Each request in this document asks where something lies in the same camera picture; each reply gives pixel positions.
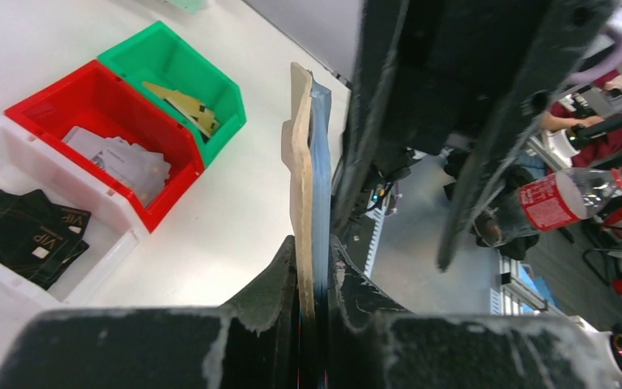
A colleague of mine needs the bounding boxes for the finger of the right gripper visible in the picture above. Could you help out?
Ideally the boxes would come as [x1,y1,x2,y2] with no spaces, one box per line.
[331,1,409,226]
[437,1,620,271]

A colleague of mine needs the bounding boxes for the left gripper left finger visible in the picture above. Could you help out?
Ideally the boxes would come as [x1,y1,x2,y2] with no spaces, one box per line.
[0,237,299,388]

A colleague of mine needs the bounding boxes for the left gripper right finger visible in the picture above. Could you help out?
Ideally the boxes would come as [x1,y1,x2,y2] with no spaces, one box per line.
[327,237,622,388]

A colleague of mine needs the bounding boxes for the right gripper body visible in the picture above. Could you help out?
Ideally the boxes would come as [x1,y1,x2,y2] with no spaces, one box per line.
[364,0,564,162]

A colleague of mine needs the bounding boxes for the beige card holder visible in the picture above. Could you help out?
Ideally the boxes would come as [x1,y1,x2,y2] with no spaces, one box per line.
[281,62,315,320]

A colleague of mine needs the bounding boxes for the white cards in red bin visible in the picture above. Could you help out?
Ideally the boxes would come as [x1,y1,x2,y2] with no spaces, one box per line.
[63,126,171,207]

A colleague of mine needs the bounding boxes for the cola plastic bottle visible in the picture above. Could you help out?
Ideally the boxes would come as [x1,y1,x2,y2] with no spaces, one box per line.
[473,167,622,247]

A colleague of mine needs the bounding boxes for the brown item in green bin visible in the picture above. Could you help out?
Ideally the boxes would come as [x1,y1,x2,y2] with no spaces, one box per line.
[142,81,220,140]

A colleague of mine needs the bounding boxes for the red plastic bin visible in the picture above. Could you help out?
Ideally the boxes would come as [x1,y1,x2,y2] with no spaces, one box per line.
[4,60,205,232]

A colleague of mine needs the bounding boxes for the green plastic bin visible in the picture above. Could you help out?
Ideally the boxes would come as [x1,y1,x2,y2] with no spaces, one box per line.
[97,21,247,166]

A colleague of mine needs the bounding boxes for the clear plastic bin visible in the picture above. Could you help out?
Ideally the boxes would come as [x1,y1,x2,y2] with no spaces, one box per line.
[0,116,148,310]

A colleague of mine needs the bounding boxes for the white cable duct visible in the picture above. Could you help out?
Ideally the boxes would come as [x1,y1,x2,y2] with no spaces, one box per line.
[364,192,395,278]

